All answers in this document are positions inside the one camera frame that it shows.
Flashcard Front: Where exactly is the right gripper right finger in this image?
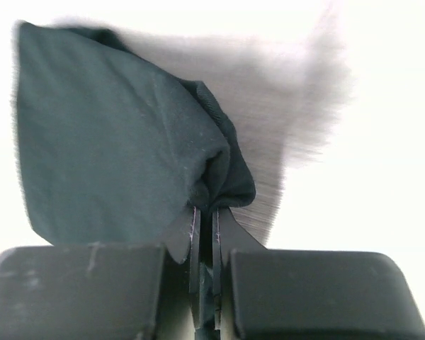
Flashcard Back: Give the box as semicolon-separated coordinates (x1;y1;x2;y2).
212;209;425;340

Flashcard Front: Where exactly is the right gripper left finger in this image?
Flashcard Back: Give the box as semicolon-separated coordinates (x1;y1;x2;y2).
0;209;200;339

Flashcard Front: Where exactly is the black t-shirt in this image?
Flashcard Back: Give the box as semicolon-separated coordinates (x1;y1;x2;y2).
16;22;256;244

